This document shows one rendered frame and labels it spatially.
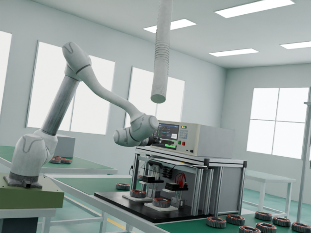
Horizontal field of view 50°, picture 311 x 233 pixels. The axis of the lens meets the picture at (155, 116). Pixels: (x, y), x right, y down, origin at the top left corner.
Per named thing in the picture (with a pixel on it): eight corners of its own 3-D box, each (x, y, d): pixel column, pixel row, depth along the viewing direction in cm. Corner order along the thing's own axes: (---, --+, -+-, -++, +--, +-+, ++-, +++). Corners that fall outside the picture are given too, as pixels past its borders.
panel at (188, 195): (212, 214, 209) (218, 166, 210) (146, 190, 259) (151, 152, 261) (213, 214, 210) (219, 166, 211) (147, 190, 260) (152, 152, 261)
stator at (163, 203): (160, 208, 201) (161, 202, 201) (148, 203, 210) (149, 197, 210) (173, 207, 208) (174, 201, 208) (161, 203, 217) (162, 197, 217)
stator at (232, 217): (226, 223, 198) (227, 217, 198) (224, 218, 209) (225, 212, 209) (245, 226, 197) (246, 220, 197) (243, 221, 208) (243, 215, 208)
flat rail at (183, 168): (198, 174, 202) (198, 169, 202) (136, 159, 249) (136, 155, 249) (199, 174, 202) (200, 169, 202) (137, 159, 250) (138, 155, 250)
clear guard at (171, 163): (166, 174, 186) (168, 164, 186) (140, 168, 204) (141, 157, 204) (205, 175, 207) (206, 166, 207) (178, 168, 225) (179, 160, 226)
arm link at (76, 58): (91, 61, 189) (94, 65, 202) (73, 34, 188) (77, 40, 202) (71, 74, 188) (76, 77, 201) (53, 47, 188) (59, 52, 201)
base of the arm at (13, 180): (9, 188, 172) (11, 177, 172) (2, 177, 191) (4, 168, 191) (44, 190, 182) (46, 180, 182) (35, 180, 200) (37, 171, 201)
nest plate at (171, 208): (159, 211, 198) (159, 209, 198) (144, 205, 210) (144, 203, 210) (177, 210, 208) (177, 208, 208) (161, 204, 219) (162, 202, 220)
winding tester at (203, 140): (194, 156, 210) (198, 123, 211) (150, 147, 243) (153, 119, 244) (232, 158, 235) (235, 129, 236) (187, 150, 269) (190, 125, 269)
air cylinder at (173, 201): (178, 208, 214) (179, 199, 214) (170, 205, 219) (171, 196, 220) (184, 207, 217) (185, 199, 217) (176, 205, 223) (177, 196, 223)
